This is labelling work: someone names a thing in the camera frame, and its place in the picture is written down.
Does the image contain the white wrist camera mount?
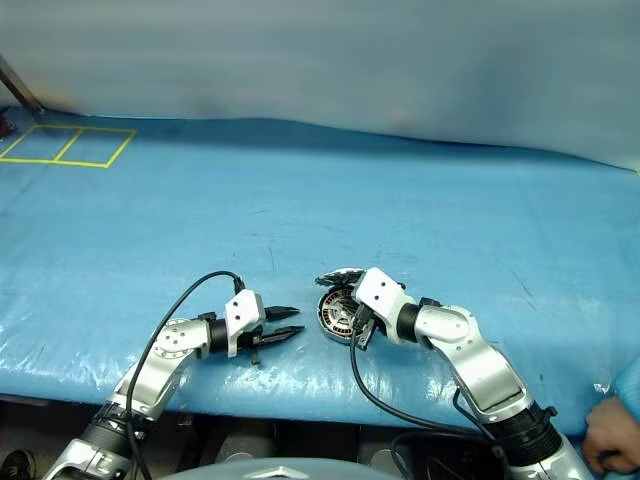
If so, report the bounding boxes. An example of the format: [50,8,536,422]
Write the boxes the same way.
[353,267,419,346]
[223,288,266,359]

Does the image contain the black shoe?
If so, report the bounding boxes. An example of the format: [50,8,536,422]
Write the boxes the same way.
[0,448,37,480]

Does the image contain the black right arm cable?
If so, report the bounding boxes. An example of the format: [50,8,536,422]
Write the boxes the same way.
[349,305,512,480]

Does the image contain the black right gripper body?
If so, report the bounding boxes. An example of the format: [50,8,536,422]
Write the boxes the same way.
[351,302,377,352]

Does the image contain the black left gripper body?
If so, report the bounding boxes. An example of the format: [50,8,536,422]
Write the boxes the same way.
[237,319,267,366]

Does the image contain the blue plastic table cover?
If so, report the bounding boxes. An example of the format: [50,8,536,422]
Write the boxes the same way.
[0,112,640,442]

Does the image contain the person's bare hand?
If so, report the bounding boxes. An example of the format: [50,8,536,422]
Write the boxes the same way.
[582,396,640,474]

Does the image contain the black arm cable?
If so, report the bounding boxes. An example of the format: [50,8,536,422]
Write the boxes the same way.
[349,305,512,480]
[124,270,246,480]

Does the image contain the grey rounded robot leg part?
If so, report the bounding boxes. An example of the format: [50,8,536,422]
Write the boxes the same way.
[370,446,402,470]
[218,433,274,465]

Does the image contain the yellow tape double square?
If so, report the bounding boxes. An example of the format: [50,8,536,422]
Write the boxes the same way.
[0,124,137,170]

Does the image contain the white foam backdrop sheet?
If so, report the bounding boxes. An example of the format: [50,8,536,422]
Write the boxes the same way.
[0,0,640,175]

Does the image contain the dark metal frame bar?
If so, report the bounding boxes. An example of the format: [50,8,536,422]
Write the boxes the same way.
[0,53,45,117]

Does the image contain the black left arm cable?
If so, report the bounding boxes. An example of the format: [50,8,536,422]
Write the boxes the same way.
[124,270,246,480]

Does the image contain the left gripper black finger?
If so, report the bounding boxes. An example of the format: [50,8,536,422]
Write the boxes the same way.
[263,305,302,323]
[252,325,306,349]

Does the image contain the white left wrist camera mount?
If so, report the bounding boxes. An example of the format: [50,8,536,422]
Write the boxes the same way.
[223,288,266,359]

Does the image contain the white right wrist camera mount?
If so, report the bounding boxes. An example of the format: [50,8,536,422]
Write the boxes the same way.
[353,267,419,346]

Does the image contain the black spoked wheel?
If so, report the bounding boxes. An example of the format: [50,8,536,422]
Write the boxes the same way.
[316,285,372,347]

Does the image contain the grey robot torso shell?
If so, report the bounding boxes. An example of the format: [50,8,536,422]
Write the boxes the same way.
[172,458,409,480]

